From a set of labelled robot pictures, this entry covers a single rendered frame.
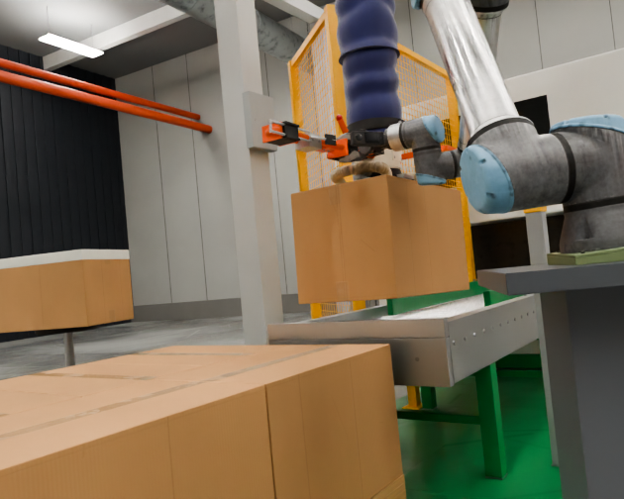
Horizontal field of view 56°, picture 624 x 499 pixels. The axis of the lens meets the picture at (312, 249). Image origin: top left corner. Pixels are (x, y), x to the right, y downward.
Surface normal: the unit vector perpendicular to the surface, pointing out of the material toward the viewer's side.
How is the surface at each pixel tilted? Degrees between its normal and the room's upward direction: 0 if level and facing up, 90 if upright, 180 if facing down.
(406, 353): 90
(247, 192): 90
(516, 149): 63
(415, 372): 90
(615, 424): 90
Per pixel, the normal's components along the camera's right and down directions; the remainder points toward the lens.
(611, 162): 0.04, -0.02
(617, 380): -0.18, -0.03
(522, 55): -0.50, 0.01
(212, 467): 0.81, -0.10
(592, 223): -0.66, -0.26
